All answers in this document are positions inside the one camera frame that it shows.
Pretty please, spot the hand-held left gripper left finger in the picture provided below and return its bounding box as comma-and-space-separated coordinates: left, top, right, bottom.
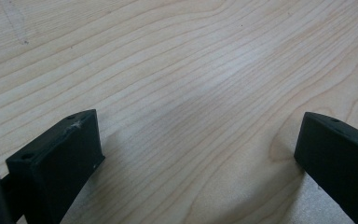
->
5, 108, 106, 224

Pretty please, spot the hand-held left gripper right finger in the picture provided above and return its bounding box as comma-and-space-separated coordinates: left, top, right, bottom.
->
293, 111, 358, 224

